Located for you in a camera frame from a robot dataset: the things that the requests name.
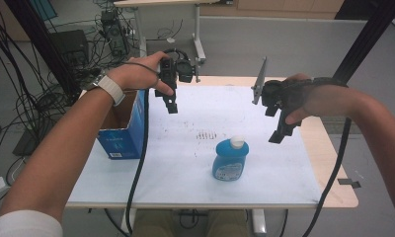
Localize white band wristwatch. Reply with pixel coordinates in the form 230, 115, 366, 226
84, 73, 126, 107

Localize thin black cable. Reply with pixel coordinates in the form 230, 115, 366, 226
278, 209, 289, 237

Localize black equipment box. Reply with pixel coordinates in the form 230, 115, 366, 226
49, 29, 90, 67

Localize white table mat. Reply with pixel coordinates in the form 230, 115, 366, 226
67, 84, 322, 204

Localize blue bottle with white cap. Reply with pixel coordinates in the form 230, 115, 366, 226
211, 134, 251, 182

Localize person's right hand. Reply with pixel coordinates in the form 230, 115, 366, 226
284, 72, 354, 125

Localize grey floor mat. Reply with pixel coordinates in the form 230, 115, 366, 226
321, 115, 352, 134

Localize teal panel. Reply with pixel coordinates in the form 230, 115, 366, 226
29, 0, 59, 22

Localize white desk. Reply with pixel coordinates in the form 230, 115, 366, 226
113, 0, 234, 67

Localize hand-held gripper cable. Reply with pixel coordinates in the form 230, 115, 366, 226
302, 76, 353, 237
125, 87, 150, 235

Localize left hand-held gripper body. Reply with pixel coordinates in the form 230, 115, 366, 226
154, 56, 200, 100

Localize person's white shirt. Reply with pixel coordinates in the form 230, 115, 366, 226
0, 209, 64, 237

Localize black metal frame post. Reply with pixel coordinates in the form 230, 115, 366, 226
332, 0, 395, 86
3, 0, 83, 100

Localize tangle of black cables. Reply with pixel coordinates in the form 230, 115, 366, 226
0, 0, 105, 206

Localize dark floor board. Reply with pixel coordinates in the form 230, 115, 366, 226
12, 110, 56, 157

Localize wooden cabinets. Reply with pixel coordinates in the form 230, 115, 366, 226
199, 0, 347, 20

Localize wooden table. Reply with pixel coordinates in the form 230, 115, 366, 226
65, 75, 359, 237

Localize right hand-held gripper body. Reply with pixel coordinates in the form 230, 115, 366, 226
251, 56, 306, 117

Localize right hand-held gripper cable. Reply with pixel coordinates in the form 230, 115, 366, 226
302, 76, 353, 237

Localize left hand-held gripper cable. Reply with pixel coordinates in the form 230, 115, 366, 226
125, 87, 150, 235

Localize black tape piece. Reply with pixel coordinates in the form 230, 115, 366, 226
337, 178, 362, 190

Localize blue cardboard box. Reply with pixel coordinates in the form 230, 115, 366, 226
96, 88, 148, 161

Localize person's left hand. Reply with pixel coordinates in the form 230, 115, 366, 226
106, 50, 175, 97

